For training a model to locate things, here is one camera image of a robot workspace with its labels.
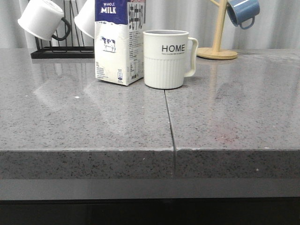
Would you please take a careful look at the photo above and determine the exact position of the blue white milk carton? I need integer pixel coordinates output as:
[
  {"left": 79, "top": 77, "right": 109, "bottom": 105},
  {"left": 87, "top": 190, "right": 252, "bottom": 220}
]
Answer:
[{"left": 94, "top": 0, "right": 146, "bottom": 86}]

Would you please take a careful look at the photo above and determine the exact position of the cream HOME mug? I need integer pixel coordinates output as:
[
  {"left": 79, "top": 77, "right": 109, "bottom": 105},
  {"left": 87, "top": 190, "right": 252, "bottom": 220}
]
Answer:
[{"left": 143, "top": 30, "right": 198, "bottom": 90}]

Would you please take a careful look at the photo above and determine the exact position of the wooden mug tree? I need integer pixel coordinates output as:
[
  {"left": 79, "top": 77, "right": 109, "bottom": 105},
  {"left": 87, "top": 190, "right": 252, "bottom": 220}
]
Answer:
[{"left": 196, "top": 0, "right": 238, "bottom": 60}]

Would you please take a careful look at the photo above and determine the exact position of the black metal mug rack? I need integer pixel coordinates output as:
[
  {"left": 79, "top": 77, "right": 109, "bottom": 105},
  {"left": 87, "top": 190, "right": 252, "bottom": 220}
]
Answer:
[{"left": 30, "top": 0, "right": 94, "bottom": 59}]

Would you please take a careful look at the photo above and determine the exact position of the blue hanging mug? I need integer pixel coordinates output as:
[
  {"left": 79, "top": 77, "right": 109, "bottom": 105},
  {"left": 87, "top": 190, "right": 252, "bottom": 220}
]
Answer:
[{"left": 226, "top": 0, "right": 260, "bottom": 30}]

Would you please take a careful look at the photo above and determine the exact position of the white mug black handle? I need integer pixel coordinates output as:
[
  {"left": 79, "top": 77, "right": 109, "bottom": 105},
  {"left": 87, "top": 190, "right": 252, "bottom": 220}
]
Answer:
[{"left": 17, "top": 0, "right": 71, "bottom": 41}]

